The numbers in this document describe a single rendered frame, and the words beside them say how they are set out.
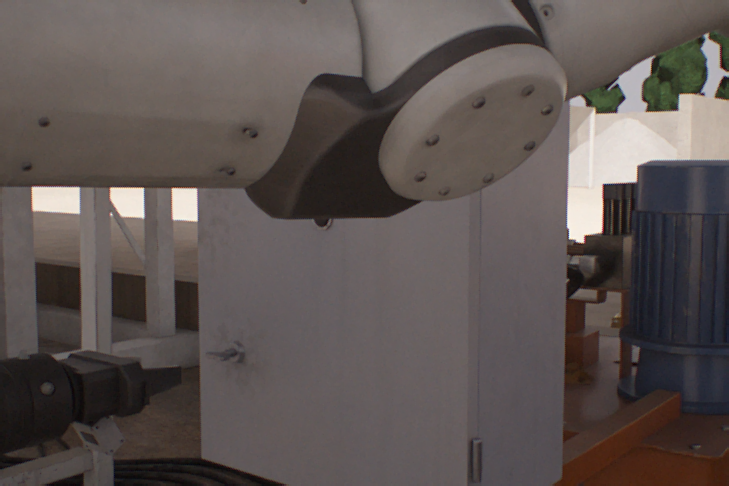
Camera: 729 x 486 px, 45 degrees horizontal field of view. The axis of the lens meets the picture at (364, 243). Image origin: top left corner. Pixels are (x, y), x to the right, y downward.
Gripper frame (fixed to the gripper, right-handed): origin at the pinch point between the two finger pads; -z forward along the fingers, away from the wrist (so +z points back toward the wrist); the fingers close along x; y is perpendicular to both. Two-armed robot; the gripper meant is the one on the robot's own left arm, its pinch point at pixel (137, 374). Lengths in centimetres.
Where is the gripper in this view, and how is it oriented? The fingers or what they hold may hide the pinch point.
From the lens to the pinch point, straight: 100.7
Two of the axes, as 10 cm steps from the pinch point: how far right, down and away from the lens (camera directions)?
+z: -6.2, 0.7, -7.8
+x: -7.9, -0.6, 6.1
